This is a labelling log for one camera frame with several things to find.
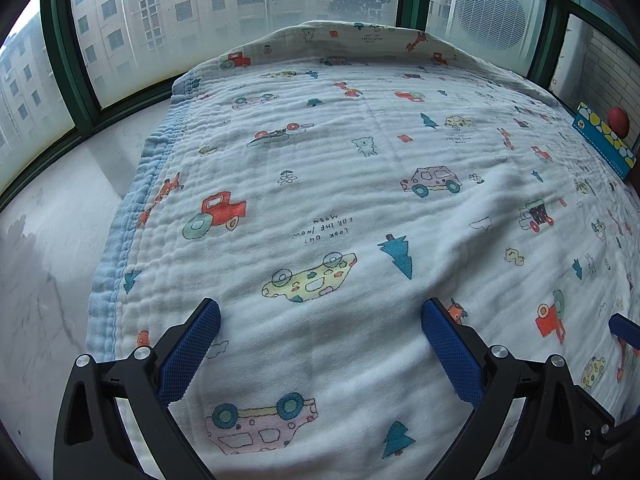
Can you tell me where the green window frame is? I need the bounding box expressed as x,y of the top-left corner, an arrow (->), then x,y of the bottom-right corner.
0,0 -> 640,211

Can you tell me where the marble window sill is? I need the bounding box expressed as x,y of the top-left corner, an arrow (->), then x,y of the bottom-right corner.
0,105 -> 173,461

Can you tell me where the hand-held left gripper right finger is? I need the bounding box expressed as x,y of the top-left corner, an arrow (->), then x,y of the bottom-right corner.
421,297 -> 590,480

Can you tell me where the red apple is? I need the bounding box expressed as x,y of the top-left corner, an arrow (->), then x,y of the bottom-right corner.
607,106 -> 631,137

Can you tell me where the white air conditioner unit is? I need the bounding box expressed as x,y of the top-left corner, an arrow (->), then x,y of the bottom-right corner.
445,0 -> 543,66

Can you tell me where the blue tissue box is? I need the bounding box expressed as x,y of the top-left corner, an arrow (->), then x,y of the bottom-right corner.
570,101 -> 638,181

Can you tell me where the apartment building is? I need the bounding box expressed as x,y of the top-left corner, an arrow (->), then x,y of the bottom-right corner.
0,0 -> 453,161

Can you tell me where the printed blanket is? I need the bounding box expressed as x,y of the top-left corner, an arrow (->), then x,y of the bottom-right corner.
86,20 -> 640,480

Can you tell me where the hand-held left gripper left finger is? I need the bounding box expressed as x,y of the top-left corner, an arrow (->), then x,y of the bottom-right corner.
52,297 -> 222,480

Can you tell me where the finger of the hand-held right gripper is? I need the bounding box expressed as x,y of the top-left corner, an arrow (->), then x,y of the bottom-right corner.
580,385 -> 640,480
608,312 -> 640,352

